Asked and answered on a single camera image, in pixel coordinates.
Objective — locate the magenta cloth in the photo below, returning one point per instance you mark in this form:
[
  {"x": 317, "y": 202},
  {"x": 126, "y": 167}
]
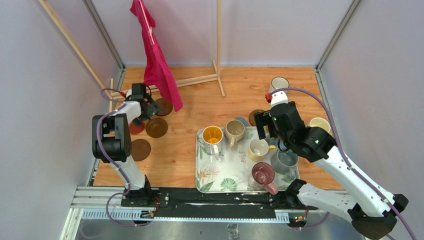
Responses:
[{"x": 157, "y": 71}]

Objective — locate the beige ceramic mug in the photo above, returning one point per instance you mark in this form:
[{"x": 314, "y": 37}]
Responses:
[{"x": 234, "y": 132}]

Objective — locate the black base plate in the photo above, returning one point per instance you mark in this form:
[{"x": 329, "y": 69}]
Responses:
[{"x": 191, "y": 203}]

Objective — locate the glass mug yellow inside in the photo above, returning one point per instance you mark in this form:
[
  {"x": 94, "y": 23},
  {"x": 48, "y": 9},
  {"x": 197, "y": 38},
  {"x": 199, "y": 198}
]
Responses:
[{"x": 213, "y": 141}]

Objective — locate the ringed brown coaster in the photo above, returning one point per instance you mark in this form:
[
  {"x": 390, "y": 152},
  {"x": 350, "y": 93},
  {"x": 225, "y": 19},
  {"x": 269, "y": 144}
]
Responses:
[{"x": 165, "y": 107}]

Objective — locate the dark wooden coaster centre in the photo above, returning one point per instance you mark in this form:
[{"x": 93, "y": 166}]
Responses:
[{"x": 251, "y": 117}]

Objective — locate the wooden drying rack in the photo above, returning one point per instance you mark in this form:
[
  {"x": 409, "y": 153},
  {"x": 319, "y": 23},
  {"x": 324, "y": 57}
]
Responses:
[{"x": 180, "y": 83}]

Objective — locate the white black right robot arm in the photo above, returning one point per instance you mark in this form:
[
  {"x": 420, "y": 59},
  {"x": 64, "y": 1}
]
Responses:
[{"x": 371, "y": 210}]

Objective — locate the red coaster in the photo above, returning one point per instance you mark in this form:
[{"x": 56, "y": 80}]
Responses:
[{"x": 135, "y": 130}]

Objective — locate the cream white mug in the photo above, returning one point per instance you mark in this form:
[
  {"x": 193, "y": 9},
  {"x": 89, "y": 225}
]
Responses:
[{"x": 321, "y": 123}]

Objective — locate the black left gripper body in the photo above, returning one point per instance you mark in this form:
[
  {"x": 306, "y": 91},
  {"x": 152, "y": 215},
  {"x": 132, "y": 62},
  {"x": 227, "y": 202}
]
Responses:
[{"x": 152, "y": 109}]

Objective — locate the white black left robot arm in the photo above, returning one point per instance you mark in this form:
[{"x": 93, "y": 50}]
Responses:
[{"x": 112, "y": 144}]

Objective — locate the pink ceramic mug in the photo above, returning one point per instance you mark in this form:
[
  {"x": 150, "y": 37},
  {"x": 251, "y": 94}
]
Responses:
[{"x": 262, "y": 177}]

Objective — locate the grey ceramic mug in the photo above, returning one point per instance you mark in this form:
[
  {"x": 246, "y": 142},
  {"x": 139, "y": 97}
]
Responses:
[{"x": 284, "y": 162}]

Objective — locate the floral white serving tray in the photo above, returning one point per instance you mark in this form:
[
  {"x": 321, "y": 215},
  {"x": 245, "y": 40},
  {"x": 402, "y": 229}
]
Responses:
[{"x": 227, "y": 173}]

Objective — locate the blue coaster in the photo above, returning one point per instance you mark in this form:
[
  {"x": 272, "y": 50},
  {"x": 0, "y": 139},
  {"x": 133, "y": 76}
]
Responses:
[{"x": 243, "y": 120}]

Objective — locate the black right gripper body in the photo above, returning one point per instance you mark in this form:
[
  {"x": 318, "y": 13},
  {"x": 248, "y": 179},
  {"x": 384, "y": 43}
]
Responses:
[{"x": 292, "y": 104}]

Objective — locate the plain dark brown coaster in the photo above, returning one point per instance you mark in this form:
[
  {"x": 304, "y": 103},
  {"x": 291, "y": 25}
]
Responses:
[{"x": 141, "y": 149}]

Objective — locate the amber brown coaster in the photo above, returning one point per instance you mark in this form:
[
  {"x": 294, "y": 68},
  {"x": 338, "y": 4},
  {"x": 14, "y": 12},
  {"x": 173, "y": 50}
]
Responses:
[{"x": 156, "y": 128}]

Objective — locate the white enamel mug black rim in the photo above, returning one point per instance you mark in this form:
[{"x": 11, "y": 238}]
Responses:
[{"x": 278, "y": 83}]

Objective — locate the pale yellow mug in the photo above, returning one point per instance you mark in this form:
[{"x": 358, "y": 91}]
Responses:
[{"x": 259, "y": 148}]

